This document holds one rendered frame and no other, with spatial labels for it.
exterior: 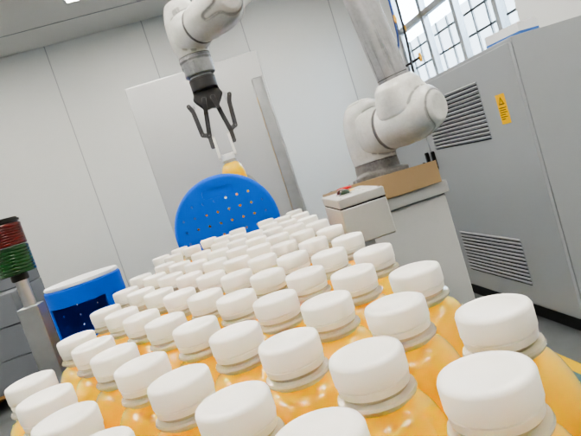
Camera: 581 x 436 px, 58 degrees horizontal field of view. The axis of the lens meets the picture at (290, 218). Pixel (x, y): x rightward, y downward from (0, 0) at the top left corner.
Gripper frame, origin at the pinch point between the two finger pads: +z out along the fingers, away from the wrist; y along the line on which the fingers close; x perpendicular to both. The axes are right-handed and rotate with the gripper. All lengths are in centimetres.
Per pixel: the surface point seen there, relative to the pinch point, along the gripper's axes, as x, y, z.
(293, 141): -511, -82, -12
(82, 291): -41, 65, 31
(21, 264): 57, 40, 12
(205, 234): 11.5, 12.2, 21.1
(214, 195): 11.0, 6.5, 12.1
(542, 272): -96, -131, 103
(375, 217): 47, -25, 26
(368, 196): 47, -25, 22
